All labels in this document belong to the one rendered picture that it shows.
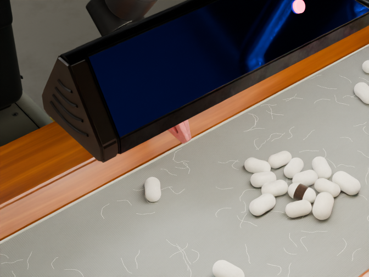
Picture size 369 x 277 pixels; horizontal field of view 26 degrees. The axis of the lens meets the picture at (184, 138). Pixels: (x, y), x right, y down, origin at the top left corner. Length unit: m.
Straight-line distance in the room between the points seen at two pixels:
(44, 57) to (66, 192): 1.57
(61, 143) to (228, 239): 0.25
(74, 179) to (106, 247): 0.10
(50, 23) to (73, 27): 0.08
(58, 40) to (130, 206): 1.66
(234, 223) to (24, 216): 0.24
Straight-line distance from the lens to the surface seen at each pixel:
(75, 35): 2.60
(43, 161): 0.99
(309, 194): 0.95
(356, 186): 0.97
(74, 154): 0.99
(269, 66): 0.63
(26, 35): 2.63
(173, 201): 0.96
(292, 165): 0.99
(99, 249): 0.91
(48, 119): 1.84
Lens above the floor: 1.42
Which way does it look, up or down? 41 degrees down
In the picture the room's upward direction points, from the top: straight up
